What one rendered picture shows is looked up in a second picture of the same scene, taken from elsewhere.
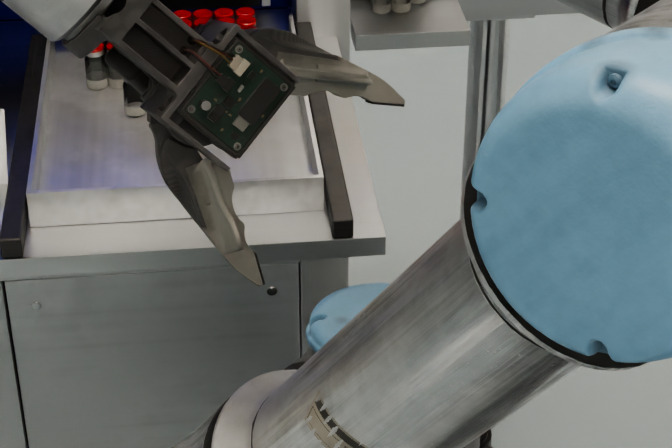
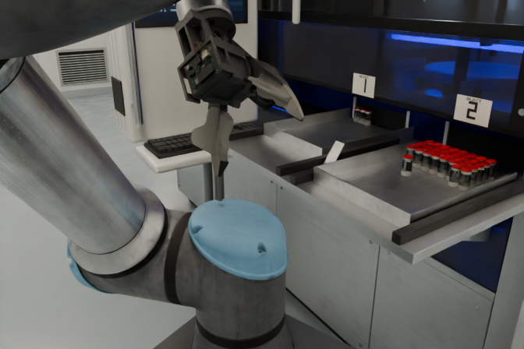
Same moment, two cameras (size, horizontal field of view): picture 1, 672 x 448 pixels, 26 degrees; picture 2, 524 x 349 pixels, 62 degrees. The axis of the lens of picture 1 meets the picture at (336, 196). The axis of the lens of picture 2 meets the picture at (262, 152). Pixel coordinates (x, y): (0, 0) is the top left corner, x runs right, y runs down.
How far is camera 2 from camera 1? 80 cm
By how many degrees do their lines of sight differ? 57
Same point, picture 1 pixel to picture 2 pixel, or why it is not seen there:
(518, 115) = not seen: outside the picture
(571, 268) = not seen: outside the picture
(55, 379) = (387, 287)
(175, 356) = (430, 308)
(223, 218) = (201, 131)
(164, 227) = (345, 202)
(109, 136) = (383, 175)
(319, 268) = (502, 311)
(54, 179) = (344, 175)
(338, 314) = (225, 203)
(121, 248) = (322, 199)
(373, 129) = not seen: outside the picture
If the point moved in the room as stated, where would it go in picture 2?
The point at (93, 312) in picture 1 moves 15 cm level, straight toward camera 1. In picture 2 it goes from (405, 268) to (373, 289)
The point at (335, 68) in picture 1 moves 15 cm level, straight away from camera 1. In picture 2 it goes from (277, 88) to (373, 78)
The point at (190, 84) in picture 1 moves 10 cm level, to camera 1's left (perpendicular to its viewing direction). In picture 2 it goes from (189, 57) to (168, 48)
